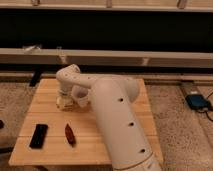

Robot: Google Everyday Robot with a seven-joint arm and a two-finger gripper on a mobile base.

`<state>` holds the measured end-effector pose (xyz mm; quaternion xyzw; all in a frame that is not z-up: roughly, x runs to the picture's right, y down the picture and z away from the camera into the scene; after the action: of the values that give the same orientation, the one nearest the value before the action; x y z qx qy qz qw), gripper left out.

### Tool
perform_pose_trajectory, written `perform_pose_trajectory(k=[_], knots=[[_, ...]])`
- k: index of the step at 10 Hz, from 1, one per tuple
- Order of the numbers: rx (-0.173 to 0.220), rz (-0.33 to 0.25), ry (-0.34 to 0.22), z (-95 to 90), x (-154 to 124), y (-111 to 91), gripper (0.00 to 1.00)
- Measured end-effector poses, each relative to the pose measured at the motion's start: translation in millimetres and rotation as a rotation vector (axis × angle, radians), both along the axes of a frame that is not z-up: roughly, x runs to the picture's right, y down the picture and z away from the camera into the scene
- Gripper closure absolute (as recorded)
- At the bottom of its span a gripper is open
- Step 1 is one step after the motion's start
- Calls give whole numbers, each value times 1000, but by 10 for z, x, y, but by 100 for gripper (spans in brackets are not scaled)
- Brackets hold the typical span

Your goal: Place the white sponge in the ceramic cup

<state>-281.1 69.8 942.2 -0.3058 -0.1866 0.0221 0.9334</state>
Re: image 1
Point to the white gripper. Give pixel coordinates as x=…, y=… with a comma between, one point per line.
x=64, y=94

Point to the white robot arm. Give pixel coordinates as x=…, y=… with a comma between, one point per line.
x=110, y=98

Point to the white ceramic cup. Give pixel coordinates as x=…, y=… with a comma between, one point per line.
x=80, y=95

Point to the dark red pepper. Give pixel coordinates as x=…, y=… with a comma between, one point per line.
x=70, y=135

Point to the black rectangular block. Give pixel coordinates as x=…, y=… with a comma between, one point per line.
x=39, y=135

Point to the wooden table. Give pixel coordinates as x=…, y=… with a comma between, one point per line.
x=89, y=148

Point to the black power adapter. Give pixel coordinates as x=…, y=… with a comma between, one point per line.
x=197, y=102

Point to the grey metal rail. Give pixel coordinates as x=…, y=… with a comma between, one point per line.
x=106, y=57

